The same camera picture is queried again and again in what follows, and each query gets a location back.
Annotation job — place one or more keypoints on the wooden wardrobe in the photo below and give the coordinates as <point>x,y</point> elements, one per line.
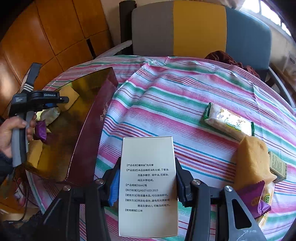
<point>46,34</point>

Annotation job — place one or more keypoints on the beige snack packet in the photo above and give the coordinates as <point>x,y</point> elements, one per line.
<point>49,115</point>

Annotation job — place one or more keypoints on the gold tin box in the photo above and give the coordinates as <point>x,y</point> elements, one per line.
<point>76,109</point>

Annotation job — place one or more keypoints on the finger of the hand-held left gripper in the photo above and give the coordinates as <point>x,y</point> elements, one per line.
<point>63,99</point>
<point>50,106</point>

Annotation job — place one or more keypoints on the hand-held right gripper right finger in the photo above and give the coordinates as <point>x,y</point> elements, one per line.
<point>182,192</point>

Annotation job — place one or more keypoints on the dark red cloth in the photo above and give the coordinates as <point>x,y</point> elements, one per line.
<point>226,59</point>

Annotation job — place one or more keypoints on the purple snack packet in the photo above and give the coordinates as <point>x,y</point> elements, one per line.
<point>41,132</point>

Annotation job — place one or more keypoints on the black rolled mat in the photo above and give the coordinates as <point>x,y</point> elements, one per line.
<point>124,7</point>

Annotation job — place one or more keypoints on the white cardboard box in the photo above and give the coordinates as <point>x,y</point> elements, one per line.
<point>290,62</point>

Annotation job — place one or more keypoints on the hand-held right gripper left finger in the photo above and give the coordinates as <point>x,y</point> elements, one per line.
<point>113,194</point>

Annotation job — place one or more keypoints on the yellow cake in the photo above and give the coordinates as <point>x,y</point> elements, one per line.
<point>69,95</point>
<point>251,160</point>
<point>34,151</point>

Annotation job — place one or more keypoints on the small green box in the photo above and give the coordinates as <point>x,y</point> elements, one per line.
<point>277,168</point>

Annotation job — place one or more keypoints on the person's left hand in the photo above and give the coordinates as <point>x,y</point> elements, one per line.
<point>7,134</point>

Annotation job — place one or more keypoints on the cream cardboard box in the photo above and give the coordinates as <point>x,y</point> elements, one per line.
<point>148,185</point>

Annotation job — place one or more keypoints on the person's left forearm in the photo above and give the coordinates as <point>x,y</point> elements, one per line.
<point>4,169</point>

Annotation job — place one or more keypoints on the grey yellow blue chair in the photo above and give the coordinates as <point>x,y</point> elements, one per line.
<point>196,30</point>

